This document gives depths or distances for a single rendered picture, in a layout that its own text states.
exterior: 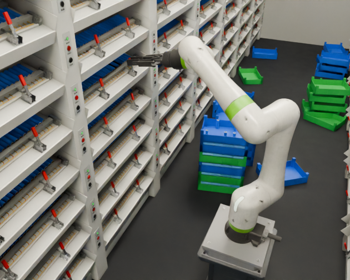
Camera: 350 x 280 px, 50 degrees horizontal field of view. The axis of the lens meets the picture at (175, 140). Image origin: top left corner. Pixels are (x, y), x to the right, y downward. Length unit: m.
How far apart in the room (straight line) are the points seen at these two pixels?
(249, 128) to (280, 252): 1.06
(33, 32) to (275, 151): 1.02
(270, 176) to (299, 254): 0.73
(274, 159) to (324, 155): 1.51
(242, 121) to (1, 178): 0.84
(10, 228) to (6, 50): 0.59
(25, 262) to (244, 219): 0.90
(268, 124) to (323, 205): 1.33
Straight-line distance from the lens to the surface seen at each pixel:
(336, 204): 2.69
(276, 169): 1.67
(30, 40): 1.25
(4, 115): 1.23
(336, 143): 3.31
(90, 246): 1.92
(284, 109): 1.49
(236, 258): 1.75
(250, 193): 1.67
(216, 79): 1.47
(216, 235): 1.81
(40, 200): 1.47
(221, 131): 2.43
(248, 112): 1.40
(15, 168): 1.33
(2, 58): 1.17
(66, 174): 1.56
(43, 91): 1.34
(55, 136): 1.45
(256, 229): 1.79
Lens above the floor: 1.69
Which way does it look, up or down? 33 degrees down
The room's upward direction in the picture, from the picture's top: 1 degrees clockwise
